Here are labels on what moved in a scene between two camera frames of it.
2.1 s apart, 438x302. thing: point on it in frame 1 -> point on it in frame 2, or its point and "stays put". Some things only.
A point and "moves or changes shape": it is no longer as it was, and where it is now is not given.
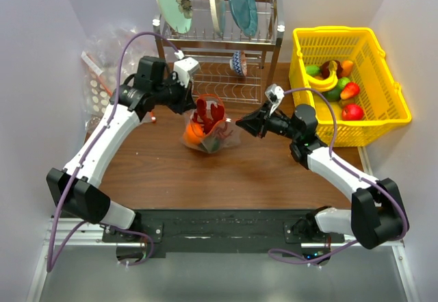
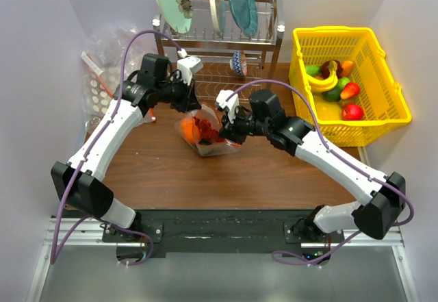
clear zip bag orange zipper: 206,129 moves or changes shape
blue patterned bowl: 239,63 stays put
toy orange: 193,133 moves or changes shape
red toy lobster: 201,116 -> 208,133
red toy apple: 352,111 stays put
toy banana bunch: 327,84 stays put
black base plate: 217,233 stays put
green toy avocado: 335,95 stays put
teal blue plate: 243,4 stays put
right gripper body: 278,124 -> 243,126
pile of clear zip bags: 103,48 stays put
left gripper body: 177,94 stays put
